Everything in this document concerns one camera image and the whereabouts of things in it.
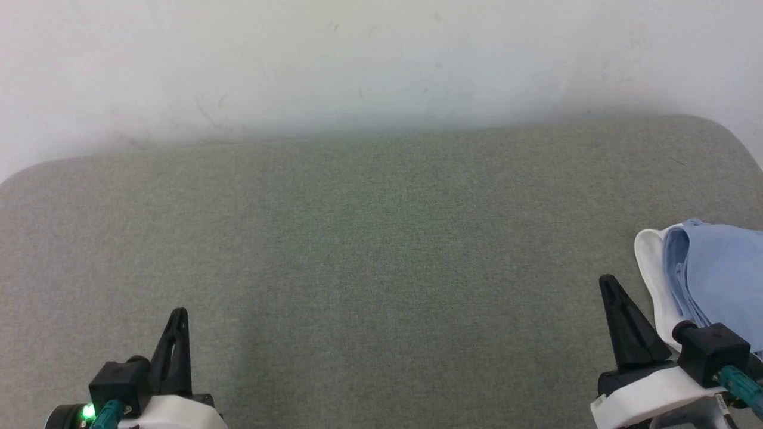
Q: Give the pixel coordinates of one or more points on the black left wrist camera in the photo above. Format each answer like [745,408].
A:
[119,378]

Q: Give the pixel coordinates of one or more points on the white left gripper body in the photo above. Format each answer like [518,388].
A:
[173,414]

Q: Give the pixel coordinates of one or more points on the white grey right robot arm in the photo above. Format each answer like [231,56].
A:
[691,417]

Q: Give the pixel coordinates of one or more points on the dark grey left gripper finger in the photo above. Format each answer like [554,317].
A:
[183,369]
[162,369]

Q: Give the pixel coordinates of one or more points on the light blue and white shirt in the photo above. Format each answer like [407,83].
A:
[715,268]

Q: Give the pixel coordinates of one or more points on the beige fabric ironing board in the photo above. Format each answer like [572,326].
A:
[381,256]

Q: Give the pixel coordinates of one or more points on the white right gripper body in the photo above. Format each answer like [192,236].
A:
[644,387]

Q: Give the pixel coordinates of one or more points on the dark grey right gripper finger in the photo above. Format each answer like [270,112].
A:
[620,339]
[647,345]

